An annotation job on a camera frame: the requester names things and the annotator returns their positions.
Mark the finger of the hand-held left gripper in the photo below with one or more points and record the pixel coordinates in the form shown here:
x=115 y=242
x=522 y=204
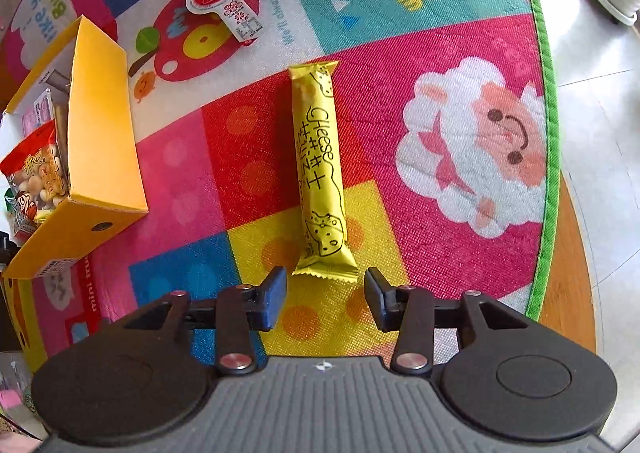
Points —
x=5 y=250

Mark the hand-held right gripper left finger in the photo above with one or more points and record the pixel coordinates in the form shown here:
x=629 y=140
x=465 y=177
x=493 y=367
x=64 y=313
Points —
x=272 y=299

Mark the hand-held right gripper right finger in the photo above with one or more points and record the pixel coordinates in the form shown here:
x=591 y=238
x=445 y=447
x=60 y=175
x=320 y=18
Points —
x=374 y=301

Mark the green snack packet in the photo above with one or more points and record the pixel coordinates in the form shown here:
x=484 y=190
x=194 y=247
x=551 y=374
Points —
x=20 y=215

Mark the red snack bag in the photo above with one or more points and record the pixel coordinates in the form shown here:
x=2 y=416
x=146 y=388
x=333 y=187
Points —
x=40 y=173

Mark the yellow cheese stick packet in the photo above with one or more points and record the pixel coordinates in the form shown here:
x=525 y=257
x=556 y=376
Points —
x=317 y=168

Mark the pink snack packet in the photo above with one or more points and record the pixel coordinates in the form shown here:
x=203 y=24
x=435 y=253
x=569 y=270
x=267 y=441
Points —
x=37 y=110

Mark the yellow cardboard box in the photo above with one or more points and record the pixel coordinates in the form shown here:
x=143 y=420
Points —
x=100 y=133

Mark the colourful cartoon play mat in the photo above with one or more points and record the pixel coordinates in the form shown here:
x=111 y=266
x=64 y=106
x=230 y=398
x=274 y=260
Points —
x=450 y=58

